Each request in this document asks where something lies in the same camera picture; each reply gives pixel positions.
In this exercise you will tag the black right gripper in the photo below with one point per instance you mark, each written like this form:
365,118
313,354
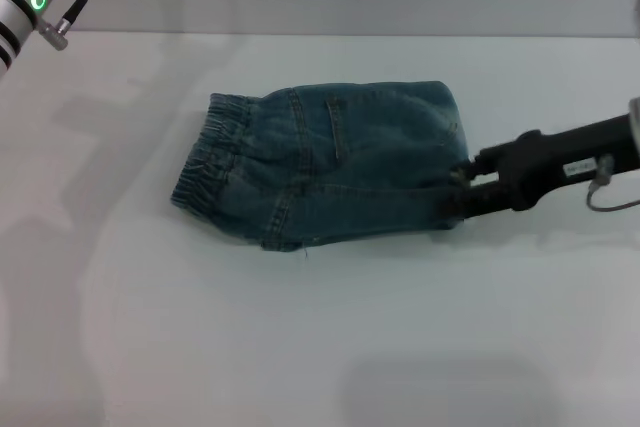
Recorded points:
560,157

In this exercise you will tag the blue denim shorts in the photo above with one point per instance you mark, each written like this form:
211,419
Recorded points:
350,162

